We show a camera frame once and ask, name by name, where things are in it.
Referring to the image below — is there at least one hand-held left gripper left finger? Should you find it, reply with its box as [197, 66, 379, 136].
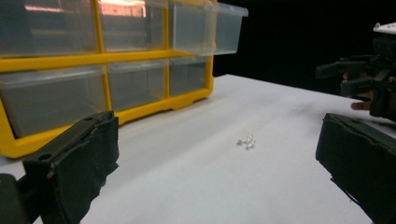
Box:
[21, 110, 120, 224]

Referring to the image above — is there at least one pulled-out clear plastic drawer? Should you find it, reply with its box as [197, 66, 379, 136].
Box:
[168, 1, 249, 57]

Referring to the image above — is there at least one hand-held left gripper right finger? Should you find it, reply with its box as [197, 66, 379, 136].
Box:
[315, 112, 396, 224]

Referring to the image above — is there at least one pile of small white beads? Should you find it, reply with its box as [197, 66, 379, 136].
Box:
[236, 134, 257, 151]

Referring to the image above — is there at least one yellow and black drawer cabinet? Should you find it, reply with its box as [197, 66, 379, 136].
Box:
[0, 0, 219, 160]

